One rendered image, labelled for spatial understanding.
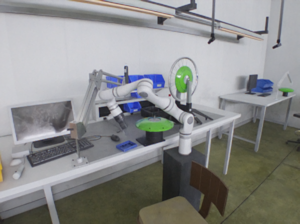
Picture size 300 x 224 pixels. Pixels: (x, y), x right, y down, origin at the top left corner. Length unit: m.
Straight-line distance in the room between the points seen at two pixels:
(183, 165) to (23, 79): 1.61
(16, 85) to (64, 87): 0.43
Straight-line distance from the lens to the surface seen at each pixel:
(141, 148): 1.36
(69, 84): 2.02
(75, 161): 1.26
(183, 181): 1.41
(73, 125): 1.13
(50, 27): 2.02
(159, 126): 1.33
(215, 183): 1.17
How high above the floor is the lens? 1.53
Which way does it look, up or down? 15 degrees down
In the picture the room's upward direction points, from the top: straight up
